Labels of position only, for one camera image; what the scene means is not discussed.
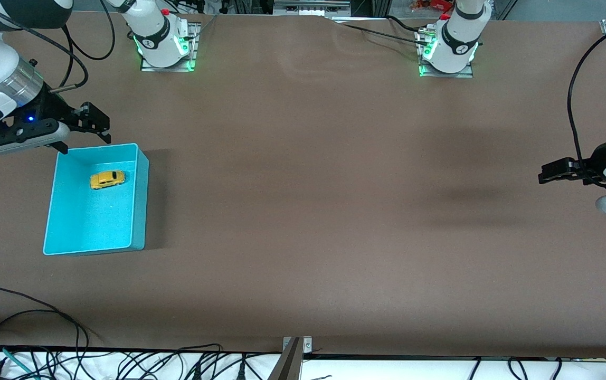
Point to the silver bracket plate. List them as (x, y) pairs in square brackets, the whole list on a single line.
[(307, 344)]

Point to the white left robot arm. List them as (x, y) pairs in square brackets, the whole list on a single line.
[(453, 62)]

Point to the white lower shelf surface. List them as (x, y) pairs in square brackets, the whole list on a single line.
[(387, 369)]

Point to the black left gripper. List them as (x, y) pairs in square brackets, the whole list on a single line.
[(594, 164)]

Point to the silver metal box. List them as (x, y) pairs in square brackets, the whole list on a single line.
[(311, 8)]

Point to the red orange package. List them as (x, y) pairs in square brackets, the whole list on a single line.
[(429, 5)]

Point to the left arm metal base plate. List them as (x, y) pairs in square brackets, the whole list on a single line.
[(445, 75)]

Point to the brown table cover mat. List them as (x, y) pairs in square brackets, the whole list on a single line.
[(303, 211)]

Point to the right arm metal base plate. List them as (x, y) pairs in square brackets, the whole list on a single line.
[(193, 47)]

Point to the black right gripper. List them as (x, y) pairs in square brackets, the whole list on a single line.
[(54, 107)]

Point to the grey metal bar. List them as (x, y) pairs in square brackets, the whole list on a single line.
[(288, 364)]

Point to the yellow beetle toy car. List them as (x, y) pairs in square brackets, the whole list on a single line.
[(106, 180)]

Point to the turquoise plastic bin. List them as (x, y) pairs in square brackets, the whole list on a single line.
[(92, 221)]

